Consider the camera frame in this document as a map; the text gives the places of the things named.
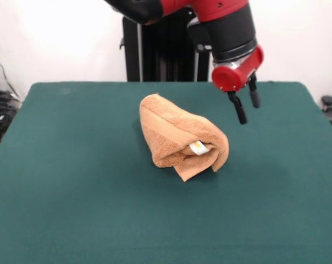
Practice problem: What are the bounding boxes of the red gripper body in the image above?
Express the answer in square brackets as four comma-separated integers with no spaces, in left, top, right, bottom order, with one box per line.
[211,45,265,93]

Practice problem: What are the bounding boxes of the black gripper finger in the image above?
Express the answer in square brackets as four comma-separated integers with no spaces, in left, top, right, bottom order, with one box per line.
[228,91,248,125]
[248,75,262,108]

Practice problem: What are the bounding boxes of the orange terry towel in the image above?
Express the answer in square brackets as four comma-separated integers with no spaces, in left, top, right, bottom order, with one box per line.
[139,93,229,183]

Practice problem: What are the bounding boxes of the dark green table cloth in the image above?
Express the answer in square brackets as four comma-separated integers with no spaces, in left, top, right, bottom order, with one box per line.
[0,81,332,264]

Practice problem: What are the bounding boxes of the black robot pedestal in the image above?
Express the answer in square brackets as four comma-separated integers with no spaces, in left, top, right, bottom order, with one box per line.
[119,7,217,83]

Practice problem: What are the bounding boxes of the grey wall cables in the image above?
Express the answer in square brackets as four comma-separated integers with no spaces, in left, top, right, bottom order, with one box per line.
[0,51,21,100]

